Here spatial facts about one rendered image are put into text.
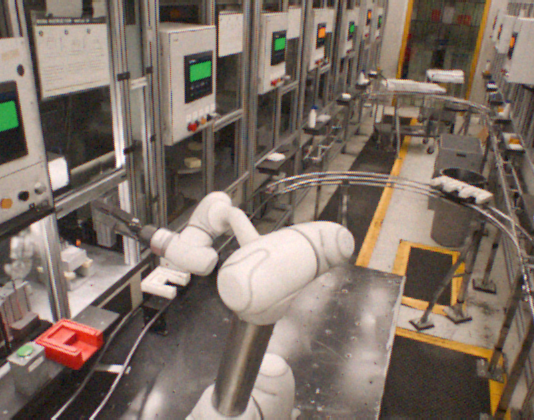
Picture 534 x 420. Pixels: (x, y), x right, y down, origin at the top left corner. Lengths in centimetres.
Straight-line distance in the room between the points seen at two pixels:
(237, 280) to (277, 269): 8
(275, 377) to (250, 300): 57
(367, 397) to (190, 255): 82
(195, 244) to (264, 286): 61
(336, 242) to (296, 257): 11
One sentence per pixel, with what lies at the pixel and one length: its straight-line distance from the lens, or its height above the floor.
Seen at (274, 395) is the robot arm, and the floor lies 90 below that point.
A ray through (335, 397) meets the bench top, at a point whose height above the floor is 68.
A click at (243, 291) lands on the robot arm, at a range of 91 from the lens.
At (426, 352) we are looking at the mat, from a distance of 315.
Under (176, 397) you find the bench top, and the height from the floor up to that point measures 68.
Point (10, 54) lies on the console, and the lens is 140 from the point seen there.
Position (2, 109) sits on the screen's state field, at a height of 167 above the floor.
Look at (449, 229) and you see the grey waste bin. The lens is 435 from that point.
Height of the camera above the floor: 198
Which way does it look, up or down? 26 degrees down
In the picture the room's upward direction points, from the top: 3 degrees clockwise
